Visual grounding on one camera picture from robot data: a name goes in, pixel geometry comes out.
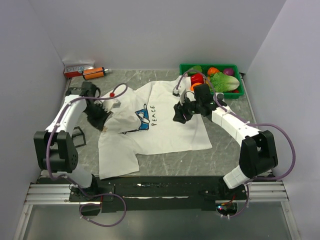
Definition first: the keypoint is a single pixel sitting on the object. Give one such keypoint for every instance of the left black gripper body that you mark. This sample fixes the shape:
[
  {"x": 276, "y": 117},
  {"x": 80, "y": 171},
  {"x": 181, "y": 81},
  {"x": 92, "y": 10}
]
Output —
[{"x": 93, "y": 110}]

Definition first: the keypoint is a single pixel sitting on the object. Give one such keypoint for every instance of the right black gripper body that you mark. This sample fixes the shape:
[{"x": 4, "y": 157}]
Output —
[{"x": 191, "y": 108}]

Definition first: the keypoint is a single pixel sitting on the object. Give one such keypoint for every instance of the white t-shirt flower print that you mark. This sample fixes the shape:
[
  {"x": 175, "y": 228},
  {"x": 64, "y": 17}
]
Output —
[{"x": 143, "y": 124}]

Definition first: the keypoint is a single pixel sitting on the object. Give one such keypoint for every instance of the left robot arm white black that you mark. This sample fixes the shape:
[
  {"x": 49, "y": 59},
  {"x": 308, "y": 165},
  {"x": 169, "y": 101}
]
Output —
[{"x": 54, "y": 147}]

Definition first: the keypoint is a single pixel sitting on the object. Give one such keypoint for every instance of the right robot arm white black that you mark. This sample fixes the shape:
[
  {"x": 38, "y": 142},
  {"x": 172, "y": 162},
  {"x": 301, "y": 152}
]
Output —
[{"x": 257, "y": 148}]

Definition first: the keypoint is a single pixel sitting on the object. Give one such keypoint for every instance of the toy orange slice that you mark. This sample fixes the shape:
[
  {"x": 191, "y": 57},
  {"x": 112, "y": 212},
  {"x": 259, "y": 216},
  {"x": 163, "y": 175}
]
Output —
[{"x": 194, "y": 85}]

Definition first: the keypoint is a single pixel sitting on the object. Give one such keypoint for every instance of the toy red pepper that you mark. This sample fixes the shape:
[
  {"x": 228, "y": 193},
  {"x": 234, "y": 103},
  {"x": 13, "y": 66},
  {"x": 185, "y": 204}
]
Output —
[{"x": 196, "y": 79}]

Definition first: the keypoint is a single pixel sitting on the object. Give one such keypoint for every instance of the toy lettuce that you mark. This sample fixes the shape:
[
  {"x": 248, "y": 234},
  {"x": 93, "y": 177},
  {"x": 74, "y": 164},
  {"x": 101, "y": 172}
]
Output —
[{"x": 224, "y": 83}]

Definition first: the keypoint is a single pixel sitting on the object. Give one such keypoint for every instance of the toy green pepper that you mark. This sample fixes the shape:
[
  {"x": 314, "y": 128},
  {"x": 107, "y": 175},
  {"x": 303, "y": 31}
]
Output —
[{"x": 194, "y": 70}]

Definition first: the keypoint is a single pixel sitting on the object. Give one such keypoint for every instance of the toy orange pepper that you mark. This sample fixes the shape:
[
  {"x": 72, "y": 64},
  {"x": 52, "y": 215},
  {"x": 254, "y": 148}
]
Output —
[{"x": 212, "y": 71}]

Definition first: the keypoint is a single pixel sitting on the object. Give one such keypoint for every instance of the orange cylinder tool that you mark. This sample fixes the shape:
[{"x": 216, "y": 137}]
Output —
[{"x": 94, "y": 73}]

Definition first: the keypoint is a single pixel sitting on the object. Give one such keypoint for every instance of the green plastic bin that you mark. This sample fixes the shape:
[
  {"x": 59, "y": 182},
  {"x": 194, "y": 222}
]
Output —
[{"x": 205, "y": 66}]

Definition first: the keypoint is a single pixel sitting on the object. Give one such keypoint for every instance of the red white cardboard box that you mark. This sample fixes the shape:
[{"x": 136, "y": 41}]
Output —
[{"x": 76, "y": 70}]

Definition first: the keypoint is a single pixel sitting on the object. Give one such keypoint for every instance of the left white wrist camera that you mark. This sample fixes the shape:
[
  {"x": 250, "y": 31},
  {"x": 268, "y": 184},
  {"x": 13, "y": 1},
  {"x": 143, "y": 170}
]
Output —
[{"x": 110, "y": 104}]

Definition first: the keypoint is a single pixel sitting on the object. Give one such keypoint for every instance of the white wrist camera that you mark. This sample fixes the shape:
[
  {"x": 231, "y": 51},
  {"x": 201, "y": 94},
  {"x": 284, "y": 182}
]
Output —
[
  {"x": 181, "y": 93},
  {"x": 110, "y": 104}
]

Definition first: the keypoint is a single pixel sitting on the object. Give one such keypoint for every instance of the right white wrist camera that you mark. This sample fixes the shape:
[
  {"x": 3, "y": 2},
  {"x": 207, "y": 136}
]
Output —
[{"x": 181, "y": 93}]

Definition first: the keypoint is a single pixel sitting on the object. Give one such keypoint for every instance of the black square frame stand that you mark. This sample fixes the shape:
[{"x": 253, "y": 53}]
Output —
[{"x": 78, "y": 134}]

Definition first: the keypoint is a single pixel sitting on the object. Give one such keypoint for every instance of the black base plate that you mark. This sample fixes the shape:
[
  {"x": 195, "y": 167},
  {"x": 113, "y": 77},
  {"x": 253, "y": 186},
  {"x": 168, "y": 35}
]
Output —
[{"x": 151, "y": 193}]

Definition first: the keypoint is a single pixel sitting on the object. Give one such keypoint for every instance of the aluminium rail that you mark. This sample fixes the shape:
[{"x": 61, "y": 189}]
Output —
[{"x": 59, "y": 194}]

